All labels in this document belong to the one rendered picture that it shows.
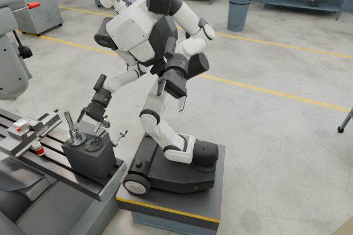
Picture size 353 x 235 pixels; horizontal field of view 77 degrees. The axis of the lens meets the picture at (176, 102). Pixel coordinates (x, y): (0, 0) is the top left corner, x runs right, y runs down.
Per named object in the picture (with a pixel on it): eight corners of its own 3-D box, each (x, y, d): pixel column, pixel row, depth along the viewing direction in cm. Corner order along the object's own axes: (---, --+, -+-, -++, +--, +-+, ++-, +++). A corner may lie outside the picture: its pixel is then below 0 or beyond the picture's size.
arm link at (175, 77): (175, 103, 87) (178, 80, 94) (193, 94, 81) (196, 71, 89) (151, 85, 81) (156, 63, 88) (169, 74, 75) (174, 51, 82)
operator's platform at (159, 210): (220, 170, 231) (225, 145, 206) (214, 242, 180) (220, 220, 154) (147, 157, 244) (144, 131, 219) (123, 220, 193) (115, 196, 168)
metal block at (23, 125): (24, 125, 140) (20, 118, 136) (31, 128, 138) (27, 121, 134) (17, 131, 136) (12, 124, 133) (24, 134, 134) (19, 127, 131)
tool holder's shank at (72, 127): (78, 128, 112) (71, 111, 105) (73, 132, 110) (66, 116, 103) (73, 126, 113) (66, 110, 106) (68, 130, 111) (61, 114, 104)
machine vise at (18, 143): (47, 115, 159) (41, 103, 152) (63, 121, 154) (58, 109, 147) (0, 151, 134) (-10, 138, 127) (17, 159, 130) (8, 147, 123)
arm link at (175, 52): (173, 79, 94) (176, 61, 101) (193, 68, 87) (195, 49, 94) (153, 63, 88) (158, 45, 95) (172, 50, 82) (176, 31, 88)
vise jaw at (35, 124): (30, 119, 146) (27, 114, 143) (43, 124, 142) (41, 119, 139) (21, 125, 142) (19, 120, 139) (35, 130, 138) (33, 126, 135)
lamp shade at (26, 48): (35, 53, 124) (31, 42, 120) (27, 59, 119) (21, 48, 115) (24, 52, 125) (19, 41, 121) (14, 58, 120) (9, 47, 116)
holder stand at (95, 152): (84, 151, 134) (75, 128, 122) (116, 161, 129) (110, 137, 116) (71, 167, 125) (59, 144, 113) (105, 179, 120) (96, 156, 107)
